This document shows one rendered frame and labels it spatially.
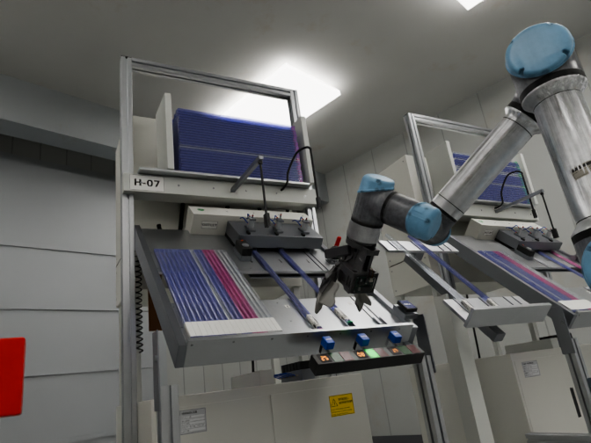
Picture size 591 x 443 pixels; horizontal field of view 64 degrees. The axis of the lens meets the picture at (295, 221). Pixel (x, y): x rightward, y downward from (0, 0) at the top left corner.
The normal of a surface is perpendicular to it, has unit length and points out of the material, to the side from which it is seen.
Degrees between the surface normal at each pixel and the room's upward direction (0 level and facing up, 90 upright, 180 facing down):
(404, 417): 90
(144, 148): 90
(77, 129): 90
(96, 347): 90
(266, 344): 132
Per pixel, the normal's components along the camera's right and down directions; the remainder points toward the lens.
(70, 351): 0.68, -0.32
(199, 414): 0.45, -0.35
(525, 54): -0.56, -0.33
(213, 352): 0.42, 0.37
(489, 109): -0.72, -0.15
